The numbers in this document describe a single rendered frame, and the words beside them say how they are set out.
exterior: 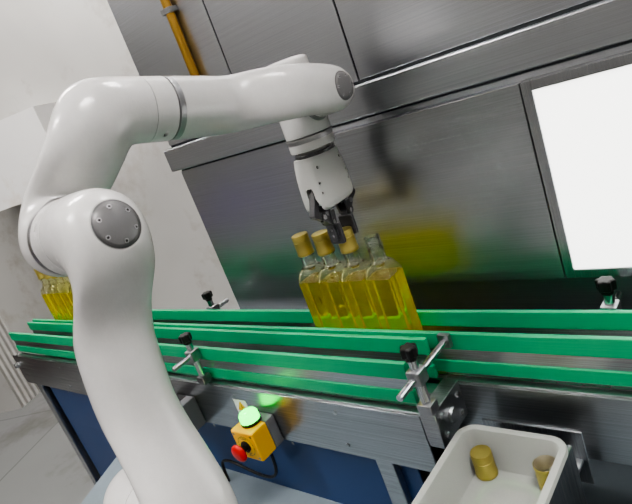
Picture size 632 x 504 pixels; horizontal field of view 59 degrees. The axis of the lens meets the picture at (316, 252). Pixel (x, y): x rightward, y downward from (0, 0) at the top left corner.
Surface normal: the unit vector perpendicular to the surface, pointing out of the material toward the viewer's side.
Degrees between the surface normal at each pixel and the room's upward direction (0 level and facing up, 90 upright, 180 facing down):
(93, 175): 137
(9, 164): 90
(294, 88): 82
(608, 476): 0
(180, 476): 59
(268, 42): 90
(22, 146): 90
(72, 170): 127
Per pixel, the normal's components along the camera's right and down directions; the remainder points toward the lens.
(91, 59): -0.20, 0.36
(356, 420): -0.58, 0.43
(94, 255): 0.29, 0.25
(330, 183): 0.73, -0.02
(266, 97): -0.03, 0.16
